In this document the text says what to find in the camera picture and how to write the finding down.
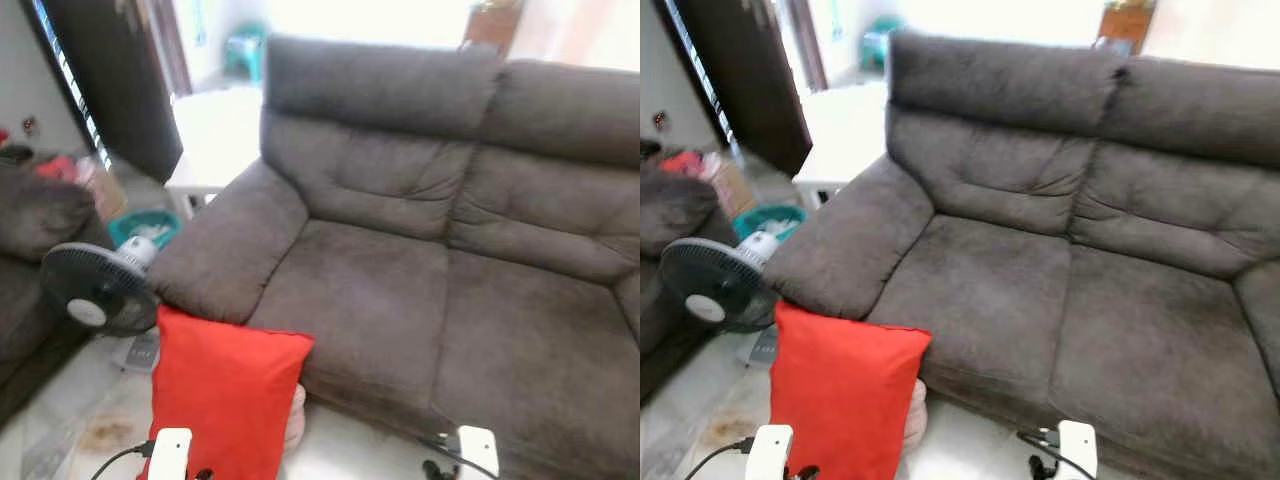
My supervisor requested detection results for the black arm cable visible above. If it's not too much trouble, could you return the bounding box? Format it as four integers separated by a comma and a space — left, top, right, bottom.
685, 437, 756, 480
418, 432, 501, 480
1017, 428, 1096, 480
90, 440, 156, 480

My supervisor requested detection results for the teal basket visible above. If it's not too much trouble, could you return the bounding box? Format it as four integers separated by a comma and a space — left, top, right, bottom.
735, 203, 807, 243
108, 208, 183, 249

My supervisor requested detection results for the dark grey two-seat sofa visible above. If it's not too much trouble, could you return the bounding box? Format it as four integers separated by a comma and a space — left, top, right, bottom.
148, 35, 641, 480
762, 28, 1280, 480

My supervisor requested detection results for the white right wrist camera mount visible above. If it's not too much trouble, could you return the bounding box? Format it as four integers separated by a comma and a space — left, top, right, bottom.
1057, 420, 1099, 479
457, 425, 500, 480

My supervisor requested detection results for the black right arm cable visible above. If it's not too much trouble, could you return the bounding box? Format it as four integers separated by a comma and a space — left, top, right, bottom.
1017, 428, 1096, 480
418, 432, 501, 480

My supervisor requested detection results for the black floor fan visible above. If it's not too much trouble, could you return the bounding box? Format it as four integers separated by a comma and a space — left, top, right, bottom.
658, 232, 783, 369
40, 235, 163, 373

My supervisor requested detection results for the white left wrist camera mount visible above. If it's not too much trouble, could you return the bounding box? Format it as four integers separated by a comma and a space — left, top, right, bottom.
147, 428, 193, 480
745, 424, 794, 480

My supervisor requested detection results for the cardboard box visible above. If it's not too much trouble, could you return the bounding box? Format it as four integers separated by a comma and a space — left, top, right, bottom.
708, 160, 759, 219
78, 155, 129, 223

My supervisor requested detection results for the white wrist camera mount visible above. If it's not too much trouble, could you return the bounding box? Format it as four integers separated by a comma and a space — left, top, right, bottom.
1057, 420, 1099, 479
457, 425, 500, 480
147, 428, 193, 480
745, 424, 794, 480

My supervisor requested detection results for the red pillow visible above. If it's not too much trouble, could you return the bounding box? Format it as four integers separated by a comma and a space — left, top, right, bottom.
770, 300, 933, 480
137, 305, 315, 480

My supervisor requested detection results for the white low table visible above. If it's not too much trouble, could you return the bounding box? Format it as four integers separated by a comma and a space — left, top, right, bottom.
792, 82, 891, 209
165, 85, 266, 216

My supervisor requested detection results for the teal plastic stool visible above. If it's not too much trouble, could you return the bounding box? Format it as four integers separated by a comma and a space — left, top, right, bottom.
222, 25, 269, 83
860, 15, 906, 71

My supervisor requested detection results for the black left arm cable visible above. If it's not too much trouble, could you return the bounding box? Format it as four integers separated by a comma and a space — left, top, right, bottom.
685, 437, 756, 480
90, 440, 156, 480

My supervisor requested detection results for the dark door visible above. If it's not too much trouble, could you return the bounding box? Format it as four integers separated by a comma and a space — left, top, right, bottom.
30, 0, 187, 183
662, 0, 813, 179

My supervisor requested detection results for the dark grey long sofa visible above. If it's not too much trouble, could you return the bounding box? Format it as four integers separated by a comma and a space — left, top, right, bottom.
640, 160, 747, 401
0, 165, 113, 426

